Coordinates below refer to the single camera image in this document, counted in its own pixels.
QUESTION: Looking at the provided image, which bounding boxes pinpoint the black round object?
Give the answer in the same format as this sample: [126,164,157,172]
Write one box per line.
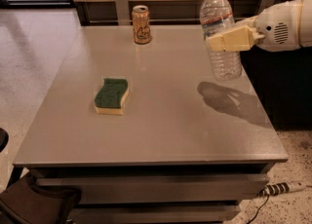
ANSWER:
[0,128,9,152]

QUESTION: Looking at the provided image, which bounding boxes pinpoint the grey table with drawers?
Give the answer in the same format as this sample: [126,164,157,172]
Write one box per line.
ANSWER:
[14,25,288,224]

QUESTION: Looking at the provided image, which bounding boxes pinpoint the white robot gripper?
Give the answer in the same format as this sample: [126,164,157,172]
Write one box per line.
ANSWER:
[206,0,302,52]

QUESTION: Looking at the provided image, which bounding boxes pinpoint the clear plastic water bottle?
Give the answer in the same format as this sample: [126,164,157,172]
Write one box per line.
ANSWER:
[200,0,242,81]

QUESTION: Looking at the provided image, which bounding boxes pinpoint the green and yellow sponge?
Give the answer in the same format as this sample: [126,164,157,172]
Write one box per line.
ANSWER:
[94,78,130,115]

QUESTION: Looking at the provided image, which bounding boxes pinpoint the white power strip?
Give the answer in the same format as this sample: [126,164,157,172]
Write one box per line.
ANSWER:
[257,181,307,197]

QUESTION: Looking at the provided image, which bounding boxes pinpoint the gold soda can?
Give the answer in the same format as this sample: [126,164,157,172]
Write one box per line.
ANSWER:
[132,5,152,45]

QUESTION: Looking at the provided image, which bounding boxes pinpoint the black power cable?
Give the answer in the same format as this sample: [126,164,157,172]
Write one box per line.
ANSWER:
[245,194,271,224]

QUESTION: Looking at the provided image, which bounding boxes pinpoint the left metal wall bracket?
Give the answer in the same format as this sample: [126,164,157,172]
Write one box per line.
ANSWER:
[114,0,131,25]

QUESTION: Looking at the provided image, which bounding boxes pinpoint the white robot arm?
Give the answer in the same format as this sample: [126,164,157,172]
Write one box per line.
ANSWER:
[206,0,312,52]

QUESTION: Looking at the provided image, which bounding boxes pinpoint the dark chair seat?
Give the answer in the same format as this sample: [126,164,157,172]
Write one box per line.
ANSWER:
[0,172,81,224]

